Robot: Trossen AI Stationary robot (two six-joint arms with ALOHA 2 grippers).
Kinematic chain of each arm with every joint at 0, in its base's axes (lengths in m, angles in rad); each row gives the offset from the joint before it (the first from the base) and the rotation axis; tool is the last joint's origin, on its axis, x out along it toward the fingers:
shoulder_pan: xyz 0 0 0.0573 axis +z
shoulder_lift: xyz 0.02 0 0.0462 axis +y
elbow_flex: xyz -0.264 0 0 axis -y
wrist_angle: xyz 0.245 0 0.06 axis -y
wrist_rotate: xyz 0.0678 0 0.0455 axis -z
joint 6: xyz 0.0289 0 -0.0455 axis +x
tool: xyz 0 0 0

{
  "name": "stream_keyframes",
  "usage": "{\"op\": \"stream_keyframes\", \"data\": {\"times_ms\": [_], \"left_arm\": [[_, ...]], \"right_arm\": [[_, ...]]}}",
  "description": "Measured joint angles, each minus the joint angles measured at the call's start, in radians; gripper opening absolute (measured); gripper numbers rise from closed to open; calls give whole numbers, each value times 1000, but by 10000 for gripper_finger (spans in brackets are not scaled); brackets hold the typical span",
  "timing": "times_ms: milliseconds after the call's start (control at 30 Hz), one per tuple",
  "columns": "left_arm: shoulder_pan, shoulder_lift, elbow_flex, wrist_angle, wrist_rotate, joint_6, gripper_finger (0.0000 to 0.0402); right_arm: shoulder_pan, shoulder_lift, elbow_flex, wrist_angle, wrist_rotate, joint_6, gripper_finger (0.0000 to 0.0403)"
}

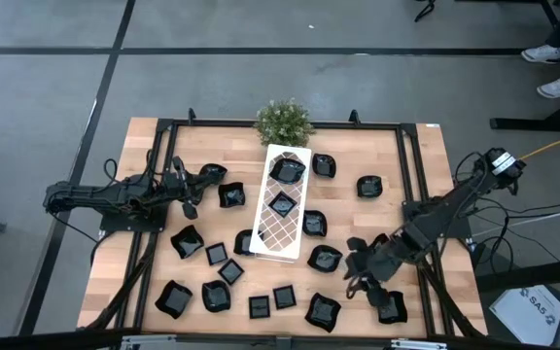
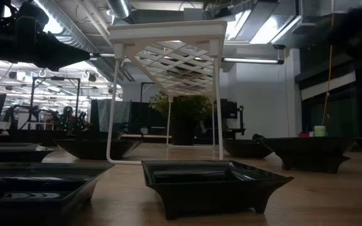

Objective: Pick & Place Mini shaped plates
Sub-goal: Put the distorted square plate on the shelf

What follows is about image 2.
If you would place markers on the black gantry frame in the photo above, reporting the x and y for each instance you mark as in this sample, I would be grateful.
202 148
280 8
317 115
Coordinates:
57 78

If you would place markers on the silver ventilation duct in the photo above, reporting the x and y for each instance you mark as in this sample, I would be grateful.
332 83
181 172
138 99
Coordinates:
119 7

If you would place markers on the black monitor on stand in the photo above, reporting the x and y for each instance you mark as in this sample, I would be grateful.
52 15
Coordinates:
231 110

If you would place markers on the light green cup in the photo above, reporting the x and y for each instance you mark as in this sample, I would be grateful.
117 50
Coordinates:
320 131

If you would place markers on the grey partition panel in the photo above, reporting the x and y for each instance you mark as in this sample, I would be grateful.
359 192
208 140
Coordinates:
112 114

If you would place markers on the white lattice shelf rack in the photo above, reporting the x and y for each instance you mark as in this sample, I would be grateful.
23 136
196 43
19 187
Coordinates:
168 31

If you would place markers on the person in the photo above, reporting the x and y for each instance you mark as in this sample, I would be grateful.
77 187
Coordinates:
68 110

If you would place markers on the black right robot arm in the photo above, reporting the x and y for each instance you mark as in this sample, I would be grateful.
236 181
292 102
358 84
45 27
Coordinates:
360 31

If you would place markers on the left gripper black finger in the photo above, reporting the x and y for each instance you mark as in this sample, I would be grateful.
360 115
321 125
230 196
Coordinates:
61 55

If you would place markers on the fluorescent tube light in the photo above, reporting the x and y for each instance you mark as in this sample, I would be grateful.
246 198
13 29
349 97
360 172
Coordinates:
253 59

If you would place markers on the small red object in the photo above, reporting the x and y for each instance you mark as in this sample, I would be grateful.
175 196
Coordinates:
303 135

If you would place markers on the black small square plate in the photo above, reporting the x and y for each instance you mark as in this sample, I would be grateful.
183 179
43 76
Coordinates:
206 194
42 188
14 153

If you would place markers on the small green potted plant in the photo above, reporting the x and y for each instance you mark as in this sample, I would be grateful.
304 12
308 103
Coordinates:
184 108

